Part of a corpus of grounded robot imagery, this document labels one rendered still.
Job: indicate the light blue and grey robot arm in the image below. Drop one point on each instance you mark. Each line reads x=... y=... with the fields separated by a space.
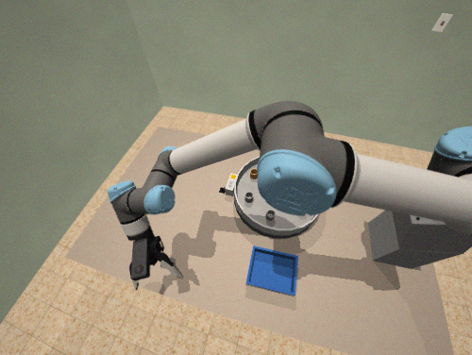
x=301 y=171

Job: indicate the blue open crate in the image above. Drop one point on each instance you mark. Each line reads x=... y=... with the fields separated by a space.
x=272 y=268

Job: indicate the grey metal bushing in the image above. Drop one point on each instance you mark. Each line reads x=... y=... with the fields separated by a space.
x=248 y=200
x=268 y=217

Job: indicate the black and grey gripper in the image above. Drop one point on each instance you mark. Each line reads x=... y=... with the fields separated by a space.
x=156 y=255

